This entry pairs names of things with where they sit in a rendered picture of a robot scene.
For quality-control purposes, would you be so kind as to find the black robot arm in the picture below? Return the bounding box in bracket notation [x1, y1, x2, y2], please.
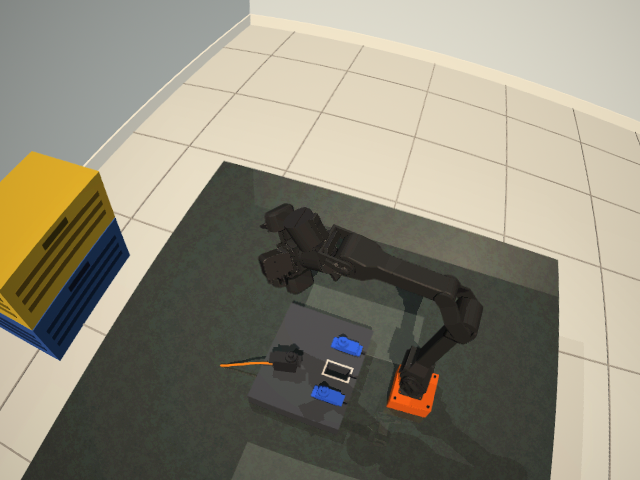
[259, 207, 483, 400]

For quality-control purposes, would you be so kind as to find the dark grey flat deck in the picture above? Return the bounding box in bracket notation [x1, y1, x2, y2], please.
[247, 302, 374, 434]

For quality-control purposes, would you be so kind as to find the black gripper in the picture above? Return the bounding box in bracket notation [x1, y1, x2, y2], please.
[259, 203, 314, 295]

